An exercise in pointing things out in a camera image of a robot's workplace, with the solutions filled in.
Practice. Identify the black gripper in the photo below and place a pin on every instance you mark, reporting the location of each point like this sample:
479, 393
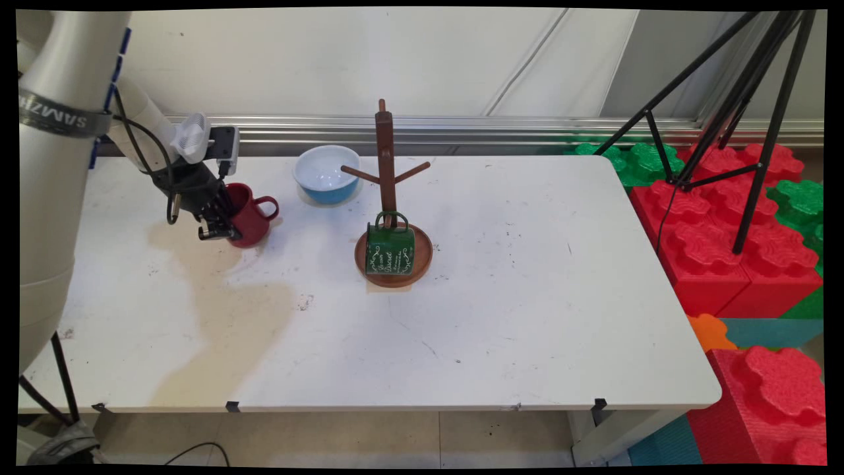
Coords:
191, 188

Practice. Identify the red enamel mug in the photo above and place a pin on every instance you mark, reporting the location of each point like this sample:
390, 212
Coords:
250, 221

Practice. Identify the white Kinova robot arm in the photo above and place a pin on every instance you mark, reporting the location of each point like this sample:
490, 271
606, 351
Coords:
56, 218

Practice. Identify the white and blue bowl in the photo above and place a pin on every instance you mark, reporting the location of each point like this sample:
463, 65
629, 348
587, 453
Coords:
323, 175

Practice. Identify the green printed mug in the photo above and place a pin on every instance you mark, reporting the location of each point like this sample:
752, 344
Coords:
390, 254

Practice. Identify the brown wooden mug tree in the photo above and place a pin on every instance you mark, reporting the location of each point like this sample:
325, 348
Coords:
386, 152

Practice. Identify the black table edge clip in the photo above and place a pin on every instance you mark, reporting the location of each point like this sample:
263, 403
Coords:
599, 408
102, 408
233, 406

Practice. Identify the green foam block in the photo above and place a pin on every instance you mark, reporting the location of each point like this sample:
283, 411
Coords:
801, 201
643, 161

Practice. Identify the white table leg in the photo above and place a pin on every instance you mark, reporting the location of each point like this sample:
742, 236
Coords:
620, 439

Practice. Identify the large red foam block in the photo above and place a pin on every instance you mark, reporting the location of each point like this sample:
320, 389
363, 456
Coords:
705, 251
771, 396

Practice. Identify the teal foam mat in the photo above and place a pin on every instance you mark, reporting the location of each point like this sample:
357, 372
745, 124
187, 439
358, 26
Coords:
666, 445
771, 333

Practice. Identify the orange foam piece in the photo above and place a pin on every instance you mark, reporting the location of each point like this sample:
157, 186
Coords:
709, 332

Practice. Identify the black tripod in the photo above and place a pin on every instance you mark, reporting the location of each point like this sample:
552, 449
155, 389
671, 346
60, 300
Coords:
758, 99

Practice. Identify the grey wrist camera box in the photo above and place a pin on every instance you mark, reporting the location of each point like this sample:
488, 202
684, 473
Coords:
225, 148

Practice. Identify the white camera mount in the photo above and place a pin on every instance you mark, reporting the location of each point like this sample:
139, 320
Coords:
191, 137

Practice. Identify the aluminium wall rail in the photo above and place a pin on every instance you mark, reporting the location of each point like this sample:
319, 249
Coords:
527, 130

